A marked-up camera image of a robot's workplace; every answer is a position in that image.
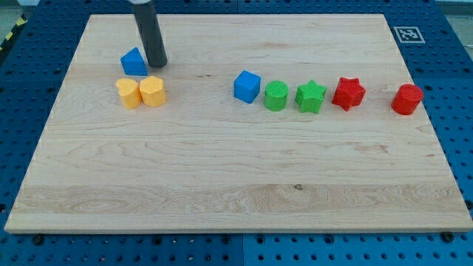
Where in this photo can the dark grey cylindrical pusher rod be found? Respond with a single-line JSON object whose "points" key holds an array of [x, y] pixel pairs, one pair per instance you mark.
{"points": [[146, 19]]}

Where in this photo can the blue triangle block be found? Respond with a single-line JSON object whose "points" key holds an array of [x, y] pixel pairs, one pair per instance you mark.
{"points": [[133, 63]]}

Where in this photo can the yellow hexagon block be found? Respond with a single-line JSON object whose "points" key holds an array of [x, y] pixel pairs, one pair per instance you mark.
{"points": [[153, 91]]}

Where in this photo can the yellow heart block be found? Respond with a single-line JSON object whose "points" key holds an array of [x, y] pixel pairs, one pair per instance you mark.
{"points": [[129, 92]]}

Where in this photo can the blue cube block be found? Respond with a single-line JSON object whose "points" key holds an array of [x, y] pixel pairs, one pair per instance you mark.
{"points": [[247, 86]]}

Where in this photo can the black yellow hazard tape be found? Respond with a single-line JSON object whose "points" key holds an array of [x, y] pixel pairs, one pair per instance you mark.
{"points": [[13, 34]]}

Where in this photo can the light wooden board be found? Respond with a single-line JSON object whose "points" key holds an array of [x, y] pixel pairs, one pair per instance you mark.
{"points": [[207, 162]]}

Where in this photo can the green cylinder block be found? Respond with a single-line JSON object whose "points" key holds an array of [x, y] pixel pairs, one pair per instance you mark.
{"points": [[276, 93]]}

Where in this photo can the green star block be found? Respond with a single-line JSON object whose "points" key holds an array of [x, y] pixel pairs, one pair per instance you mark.
{"points": [[310, 97]]}

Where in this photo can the red star block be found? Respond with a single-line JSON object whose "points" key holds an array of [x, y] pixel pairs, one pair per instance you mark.
{"points": [[349, 93]]}

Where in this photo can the white fiducial marker tag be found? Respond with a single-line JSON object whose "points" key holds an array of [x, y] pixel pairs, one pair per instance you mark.
{"points": [[409, 35]]}

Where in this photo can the red cylinder block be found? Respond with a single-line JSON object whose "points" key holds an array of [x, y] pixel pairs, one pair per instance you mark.
{"points": [[407, 99]]}

